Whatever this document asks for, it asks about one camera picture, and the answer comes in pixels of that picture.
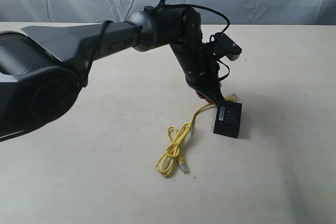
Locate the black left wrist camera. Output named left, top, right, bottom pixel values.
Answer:
left=211, top=33, right=242, bottom=61

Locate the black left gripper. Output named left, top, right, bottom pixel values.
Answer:
left=170, top=40, right=225, bottom=105

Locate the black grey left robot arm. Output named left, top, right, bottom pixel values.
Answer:
left=1, top=7, right=223, bottom=141

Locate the yellow ethernet cable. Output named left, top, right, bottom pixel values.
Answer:
left=154, top=93, right=238, bottom=178

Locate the small black box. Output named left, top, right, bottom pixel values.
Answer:
left=213, top=101, right=242, bottom=138

